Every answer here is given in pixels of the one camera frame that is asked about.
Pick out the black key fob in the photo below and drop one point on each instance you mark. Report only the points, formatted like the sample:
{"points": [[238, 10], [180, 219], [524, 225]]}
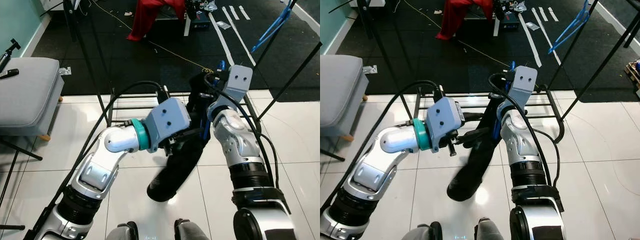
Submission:
{"points": [[9, 74]]}

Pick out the black metal clothes rack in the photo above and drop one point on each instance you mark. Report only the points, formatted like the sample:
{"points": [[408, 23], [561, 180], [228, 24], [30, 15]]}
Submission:
{"points": [[289, 80], [600, 74]]}

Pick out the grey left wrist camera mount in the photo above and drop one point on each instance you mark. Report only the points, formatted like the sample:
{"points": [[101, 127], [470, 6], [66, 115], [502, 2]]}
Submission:
{"points": [[167, 122], [442, 120]]}

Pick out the grey robot right foot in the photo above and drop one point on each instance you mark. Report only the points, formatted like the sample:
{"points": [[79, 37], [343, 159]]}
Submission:
{"points": [[190, 232], [489, 231]]}

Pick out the red cloth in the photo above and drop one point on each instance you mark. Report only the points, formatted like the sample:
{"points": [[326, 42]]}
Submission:
{"points": [[457, 17], [147, 17]]}

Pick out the grey upholstered ottoman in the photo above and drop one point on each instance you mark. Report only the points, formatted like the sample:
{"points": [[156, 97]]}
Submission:
{"points": [[340, 90], [27, 92]]}

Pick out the black rubber floor mat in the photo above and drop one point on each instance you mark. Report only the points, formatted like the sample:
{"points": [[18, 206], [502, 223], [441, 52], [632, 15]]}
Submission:
{"points": [[450, 70], [150, 70]]}

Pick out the black selfie stick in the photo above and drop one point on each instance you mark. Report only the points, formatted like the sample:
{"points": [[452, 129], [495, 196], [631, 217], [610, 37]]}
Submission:
{"points": [[7, 55]]}

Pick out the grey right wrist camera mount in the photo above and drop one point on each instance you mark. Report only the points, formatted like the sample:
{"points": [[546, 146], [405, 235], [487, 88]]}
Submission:
{"points": [[237, 80], [524, 80]]}

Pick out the small wooden pallet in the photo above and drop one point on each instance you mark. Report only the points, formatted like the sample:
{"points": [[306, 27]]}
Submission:
{"points": [[634, 75]]}

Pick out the small clear plastic packet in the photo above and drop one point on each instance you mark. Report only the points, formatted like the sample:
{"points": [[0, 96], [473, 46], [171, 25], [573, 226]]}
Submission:
{"points": [[533, 26], [224, 25]]}

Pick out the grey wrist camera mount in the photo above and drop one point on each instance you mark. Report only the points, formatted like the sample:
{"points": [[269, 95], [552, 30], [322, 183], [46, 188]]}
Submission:
{"points": [[524, 80], [167, 122], [442, 120], [237, 80]]}

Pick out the clear bag of screws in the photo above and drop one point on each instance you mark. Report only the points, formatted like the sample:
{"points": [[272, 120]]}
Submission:
{"points": [[370, 69], [65, 71]]}

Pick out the white floor strip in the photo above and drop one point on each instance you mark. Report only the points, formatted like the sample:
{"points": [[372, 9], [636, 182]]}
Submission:
{"points": [[546, 35], [221, 40], [244, 12], [530, 40], [239, 35], [553, 13], [234, 12], [543, 13]]}

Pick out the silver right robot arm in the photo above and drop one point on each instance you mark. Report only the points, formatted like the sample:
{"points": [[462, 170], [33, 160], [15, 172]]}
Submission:
{"points": [[522, 140], [240, 145]]}

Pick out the white cabinet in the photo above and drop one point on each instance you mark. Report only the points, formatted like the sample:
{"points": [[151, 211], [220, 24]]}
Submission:
{"points": [[55, 4], [367, 2]]}

